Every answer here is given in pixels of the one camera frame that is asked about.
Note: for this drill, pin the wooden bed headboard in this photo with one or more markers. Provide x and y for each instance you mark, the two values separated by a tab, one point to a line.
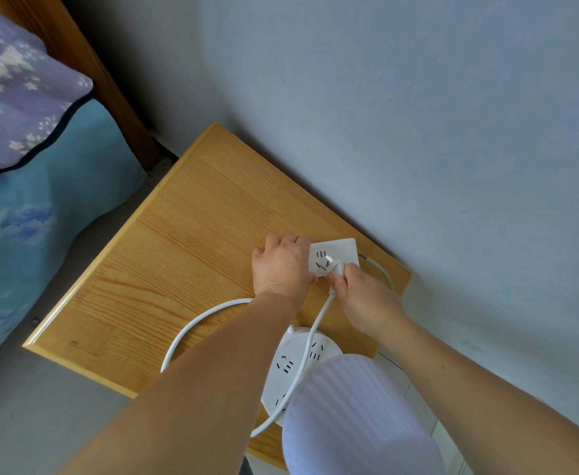
82	59

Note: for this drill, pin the wooden nightstand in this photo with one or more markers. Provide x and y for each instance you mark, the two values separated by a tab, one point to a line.
171	252

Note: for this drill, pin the person's left hand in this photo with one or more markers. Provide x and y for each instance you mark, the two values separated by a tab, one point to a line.
282	267

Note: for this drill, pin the person's right forearm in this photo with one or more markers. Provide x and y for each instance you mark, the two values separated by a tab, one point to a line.
492	405

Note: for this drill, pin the person's right hand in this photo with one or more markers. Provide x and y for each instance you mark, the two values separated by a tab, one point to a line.
368	306

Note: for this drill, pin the blue floral bed sheet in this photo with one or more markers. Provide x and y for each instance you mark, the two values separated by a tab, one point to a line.
47	217

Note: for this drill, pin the person's left forearm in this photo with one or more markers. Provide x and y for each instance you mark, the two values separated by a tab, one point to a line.
195	390

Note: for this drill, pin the white power strip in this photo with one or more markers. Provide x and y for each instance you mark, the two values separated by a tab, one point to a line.
339	249

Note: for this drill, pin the purple floral pillow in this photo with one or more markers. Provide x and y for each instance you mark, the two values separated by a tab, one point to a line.
17	93

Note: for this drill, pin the white table lamp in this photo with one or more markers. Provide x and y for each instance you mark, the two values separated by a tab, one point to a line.
359	425

